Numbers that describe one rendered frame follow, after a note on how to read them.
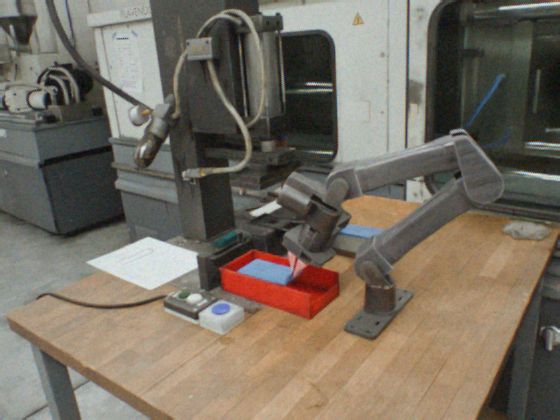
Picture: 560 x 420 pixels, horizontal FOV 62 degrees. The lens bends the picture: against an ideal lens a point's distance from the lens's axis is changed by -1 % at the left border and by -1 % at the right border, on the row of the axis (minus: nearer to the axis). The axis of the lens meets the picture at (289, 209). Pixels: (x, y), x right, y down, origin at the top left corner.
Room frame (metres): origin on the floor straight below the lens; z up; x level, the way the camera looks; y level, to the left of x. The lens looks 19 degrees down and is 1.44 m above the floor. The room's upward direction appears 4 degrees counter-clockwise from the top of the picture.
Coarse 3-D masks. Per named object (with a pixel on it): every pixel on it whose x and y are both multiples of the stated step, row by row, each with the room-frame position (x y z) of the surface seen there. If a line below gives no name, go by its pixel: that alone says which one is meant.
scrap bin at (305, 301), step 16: (240, 256) 1.05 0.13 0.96; (256, 256) 1.08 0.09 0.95; (272, 256) 1.05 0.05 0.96; (224, 272) 0.99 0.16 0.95; (304, 272) 0.99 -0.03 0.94; (320, 272) 0.96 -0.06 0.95; (336, 272) 0.94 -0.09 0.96; (224, 288) 0.99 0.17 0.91; (240, 288) 0.96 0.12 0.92; (256, 288) 0.93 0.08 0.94; (272, 288) 0.90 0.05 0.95; (288, 288) 0.88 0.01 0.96; (304, 288) 0.97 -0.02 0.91; (320, 288) 0.96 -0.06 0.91; (336, 288) 0.93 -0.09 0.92; (272, 304) 0.90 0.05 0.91; (288, 304) 0.88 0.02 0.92; (304, 304) 0.85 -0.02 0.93; (320, 304) 0.87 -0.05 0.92
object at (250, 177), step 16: (224, 144) 1.37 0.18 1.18; (240, 144) 1.33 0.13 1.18; (272, 144) 1.21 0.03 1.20; (240, 160) 1.23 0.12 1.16; (256, 160) 1.20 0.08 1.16; (272, 160) 1.17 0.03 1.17; (288, 160) 1.19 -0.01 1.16; (240, 176) 1.15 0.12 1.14; (256, 176) 1.12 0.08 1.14; (272, 176) 1.15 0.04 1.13; (288, 176) 1.20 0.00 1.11; (240, 192) 1.18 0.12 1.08
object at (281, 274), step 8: (248, 264) 1.02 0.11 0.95; (256, 264) 1.02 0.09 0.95; (264, 264) 1.02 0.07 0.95; (272, 264) 1.01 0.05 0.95; (248, 272) 0.98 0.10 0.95; (256, 272) 0.98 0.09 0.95; (264, 272) 0.98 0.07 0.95; (272, 272) 0.97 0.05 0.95; (280, 272) 0.97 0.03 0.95; (288, 272) 0.97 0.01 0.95; (280, 280) 0.93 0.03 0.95; (288, 280) 0.92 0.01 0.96
